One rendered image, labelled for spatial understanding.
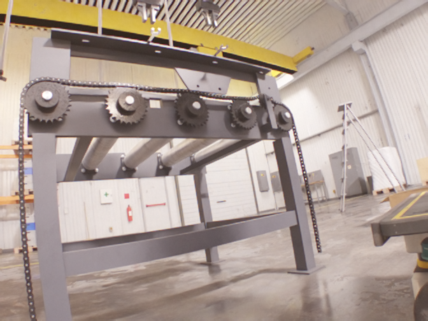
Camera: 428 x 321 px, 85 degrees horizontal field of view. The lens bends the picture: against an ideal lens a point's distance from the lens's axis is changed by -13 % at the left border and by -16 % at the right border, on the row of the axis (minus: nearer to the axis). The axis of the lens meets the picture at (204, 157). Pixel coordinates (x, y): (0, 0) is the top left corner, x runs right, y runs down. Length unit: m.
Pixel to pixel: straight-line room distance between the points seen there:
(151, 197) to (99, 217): 2.12
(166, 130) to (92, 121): 0.31
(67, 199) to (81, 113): 9.08
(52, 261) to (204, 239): 0.57
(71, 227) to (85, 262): 9.07
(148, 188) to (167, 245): 9.70
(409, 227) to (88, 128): 1.00
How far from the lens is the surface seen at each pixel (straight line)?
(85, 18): 8.59
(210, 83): 1.41
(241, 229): 1.24
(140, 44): 1.27
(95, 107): 1.10
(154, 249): 1.04
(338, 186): 11.63
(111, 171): 2.01
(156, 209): 10.73
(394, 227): 0.59
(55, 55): 1.19
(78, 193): 10.16
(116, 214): 10.31
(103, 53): 1.26
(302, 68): 12.90
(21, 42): 12.46
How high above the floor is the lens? 0.40
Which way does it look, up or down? 12 degrees up
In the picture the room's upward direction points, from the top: 9 degrees counter-clockwise
